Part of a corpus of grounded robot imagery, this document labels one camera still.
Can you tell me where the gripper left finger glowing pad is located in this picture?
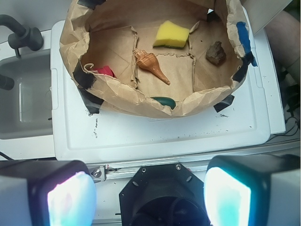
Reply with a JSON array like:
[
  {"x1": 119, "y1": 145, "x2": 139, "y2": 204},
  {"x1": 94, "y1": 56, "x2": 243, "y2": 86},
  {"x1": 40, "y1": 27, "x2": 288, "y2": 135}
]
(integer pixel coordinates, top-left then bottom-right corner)
[{"x1": 0, "y1": 160, "x2": 96, "y2": 226}]

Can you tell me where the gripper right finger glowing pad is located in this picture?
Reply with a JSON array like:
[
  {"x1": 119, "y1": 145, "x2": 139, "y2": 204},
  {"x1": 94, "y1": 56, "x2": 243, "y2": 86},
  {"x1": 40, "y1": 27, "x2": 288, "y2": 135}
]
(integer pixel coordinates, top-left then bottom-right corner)
[{"x1": 204, "y1": 154, "x2": 301, "y2": 226}]

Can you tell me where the brown grey rock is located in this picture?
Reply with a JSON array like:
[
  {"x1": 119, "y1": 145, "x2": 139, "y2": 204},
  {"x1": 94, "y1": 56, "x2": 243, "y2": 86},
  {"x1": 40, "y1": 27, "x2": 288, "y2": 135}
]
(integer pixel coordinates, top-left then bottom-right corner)
[{"x1": 206, "y1": 41, "x2": 226, "y2": 66}]

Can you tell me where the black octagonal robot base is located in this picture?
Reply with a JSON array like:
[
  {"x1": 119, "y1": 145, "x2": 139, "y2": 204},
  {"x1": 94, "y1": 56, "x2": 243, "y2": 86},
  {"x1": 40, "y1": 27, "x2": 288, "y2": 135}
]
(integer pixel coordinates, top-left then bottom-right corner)
[{"x1": 119, "y1": 163, "x2": 211, "y2": 226}]

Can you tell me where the white plastic board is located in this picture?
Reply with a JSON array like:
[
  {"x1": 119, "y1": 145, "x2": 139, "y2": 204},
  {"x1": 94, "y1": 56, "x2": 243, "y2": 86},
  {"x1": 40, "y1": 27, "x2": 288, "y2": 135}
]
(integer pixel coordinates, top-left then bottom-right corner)
[{"x1": 50, "y1": 21, "x2": 285, "y2": 163}]

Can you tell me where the grey sink basin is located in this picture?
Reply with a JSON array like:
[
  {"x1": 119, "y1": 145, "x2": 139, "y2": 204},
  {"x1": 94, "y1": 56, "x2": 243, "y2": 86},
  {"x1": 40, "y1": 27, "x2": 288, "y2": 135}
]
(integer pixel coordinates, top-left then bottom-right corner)
[{"x1": 0, "y1": 50, "x2": 53, "y2": 139}]

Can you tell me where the dark green oblong object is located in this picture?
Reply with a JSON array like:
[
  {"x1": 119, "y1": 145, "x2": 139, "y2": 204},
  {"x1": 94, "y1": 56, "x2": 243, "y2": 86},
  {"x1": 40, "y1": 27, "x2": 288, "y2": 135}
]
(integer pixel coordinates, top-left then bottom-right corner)
[{"x1": 151, "y1": 97, "x2": 176, "y2": 110}]

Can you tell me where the red crumpled paper ball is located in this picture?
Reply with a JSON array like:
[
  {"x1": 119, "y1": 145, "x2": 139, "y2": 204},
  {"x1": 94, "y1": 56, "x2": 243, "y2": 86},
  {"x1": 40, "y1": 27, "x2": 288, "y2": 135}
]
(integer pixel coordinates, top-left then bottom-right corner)
[{"x1": 93, "y1": 65, "x2": 116, "y2": 78}]

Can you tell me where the dark grey faucet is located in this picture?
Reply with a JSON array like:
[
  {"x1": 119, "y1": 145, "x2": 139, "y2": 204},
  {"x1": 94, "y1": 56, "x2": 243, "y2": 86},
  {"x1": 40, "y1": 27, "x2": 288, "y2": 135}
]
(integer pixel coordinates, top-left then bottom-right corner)
[{"x1": 0, "y1": 14, "x2": 44, "y2": 91}]

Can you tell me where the brown paper bag tray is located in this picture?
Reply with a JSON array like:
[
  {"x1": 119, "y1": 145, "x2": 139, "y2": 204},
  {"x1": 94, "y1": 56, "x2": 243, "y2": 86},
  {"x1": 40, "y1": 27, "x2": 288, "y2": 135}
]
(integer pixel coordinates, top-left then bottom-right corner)
[{"x1": 60, "y1": 0, "x2": 256, "y2": 118}]

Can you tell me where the orange spiral seashell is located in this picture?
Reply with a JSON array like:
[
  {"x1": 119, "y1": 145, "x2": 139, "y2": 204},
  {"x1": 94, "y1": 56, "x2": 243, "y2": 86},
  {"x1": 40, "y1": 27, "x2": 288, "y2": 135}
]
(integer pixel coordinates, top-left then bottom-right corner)
[{"x1": 134, "y1": 48, "x2": 171, "y2": 85}]

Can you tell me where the yellow green sponge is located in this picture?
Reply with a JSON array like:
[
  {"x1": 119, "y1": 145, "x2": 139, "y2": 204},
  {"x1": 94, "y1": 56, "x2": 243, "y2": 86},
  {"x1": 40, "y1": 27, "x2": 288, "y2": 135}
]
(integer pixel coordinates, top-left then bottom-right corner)
[{"x1": 153, "y1": 20, "x2": 190, "y2": 49}]

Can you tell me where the aluminium rail with bracket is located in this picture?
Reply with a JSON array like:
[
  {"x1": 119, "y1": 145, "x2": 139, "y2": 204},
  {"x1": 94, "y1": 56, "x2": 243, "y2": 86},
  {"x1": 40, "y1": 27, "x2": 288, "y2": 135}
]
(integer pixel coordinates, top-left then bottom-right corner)
[{"x1": 87, "y1": 138, "x2": 301, "y2": 183}]

